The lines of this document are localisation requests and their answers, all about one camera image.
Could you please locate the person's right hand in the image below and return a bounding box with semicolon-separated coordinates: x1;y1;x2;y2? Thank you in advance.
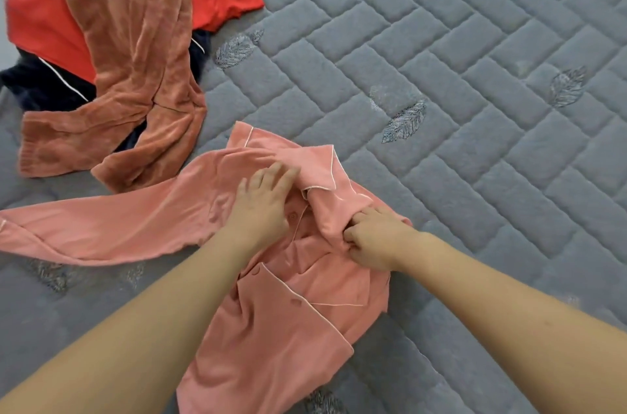
343;208;423;273

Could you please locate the person's left hand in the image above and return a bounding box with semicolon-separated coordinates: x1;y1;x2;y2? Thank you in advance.
223;162;302;255

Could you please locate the pink pajama shirt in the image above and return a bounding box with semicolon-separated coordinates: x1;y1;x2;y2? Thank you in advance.
0;121;413;414

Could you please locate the brown velvet garment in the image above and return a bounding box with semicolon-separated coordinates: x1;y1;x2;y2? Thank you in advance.
18;0;209;195

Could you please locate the navy velvet pyjama top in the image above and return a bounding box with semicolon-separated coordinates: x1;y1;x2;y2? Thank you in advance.
0;29;212;153

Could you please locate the red garment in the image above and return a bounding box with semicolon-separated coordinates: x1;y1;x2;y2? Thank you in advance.
5;0;266;85

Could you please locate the person's left forearm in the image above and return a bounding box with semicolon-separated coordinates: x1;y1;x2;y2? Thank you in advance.
0;227;258;414

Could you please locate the person's right forearm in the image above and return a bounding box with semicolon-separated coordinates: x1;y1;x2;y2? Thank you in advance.
396;231;627;414

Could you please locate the grey quilted mattress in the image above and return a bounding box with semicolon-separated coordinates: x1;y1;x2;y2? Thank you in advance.
0;0;627;414

